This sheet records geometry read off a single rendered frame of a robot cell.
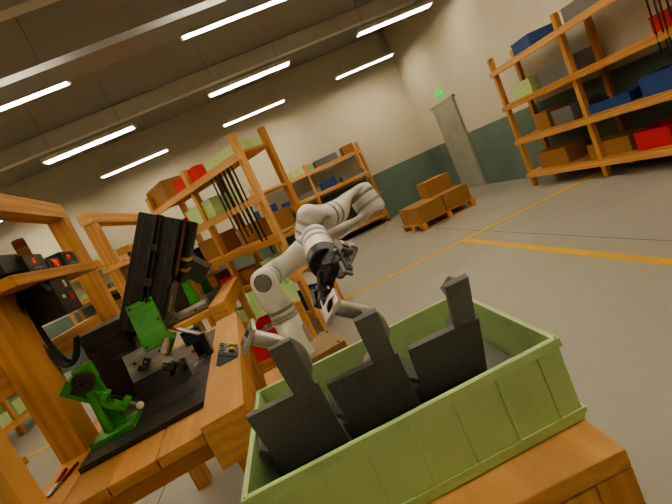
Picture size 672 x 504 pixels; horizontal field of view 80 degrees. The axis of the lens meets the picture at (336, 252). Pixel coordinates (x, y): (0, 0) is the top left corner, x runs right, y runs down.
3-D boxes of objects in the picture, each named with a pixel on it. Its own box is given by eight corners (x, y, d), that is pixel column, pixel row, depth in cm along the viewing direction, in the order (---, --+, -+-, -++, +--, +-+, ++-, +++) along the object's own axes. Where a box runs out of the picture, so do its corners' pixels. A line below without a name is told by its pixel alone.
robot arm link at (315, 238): (360, 247, 91) (353, 235, 96) (315, 234, 86) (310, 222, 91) (344, 280, 94) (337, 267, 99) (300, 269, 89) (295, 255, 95)
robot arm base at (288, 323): (312, 344, 142) (291, 302, 140) (319, 350, 133) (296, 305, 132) (289, 358, 140) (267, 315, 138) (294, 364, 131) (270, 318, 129)
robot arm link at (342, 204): (327, 191, 109) (346, 216, 108) (370, 176, 130) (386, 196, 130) (308, 211, 114) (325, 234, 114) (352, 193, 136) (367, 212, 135)
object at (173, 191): (322, 333, 434) (222, 125, 399) (214, 346, 588) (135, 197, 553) (349, 309, 474) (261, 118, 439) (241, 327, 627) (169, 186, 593)
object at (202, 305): (210, 303, 202) (207, 297, 202) (208, 308, 187) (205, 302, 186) (134, 340, 194) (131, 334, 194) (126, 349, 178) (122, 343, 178)
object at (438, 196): (452, 207, 826) (438, 174, 815) (476, 204, 750) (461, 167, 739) (404, 232, 796) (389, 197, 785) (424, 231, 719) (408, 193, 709)
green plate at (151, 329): (176, 338, 178) (156, 297, 181) (171, 339, 170) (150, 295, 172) (151, 351, 176) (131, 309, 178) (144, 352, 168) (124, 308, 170)
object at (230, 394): (246, 331, 266) (236, 311, 263) (266, 445, 121) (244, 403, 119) (226, 341, 263) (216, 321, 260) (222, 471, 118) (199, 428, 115)
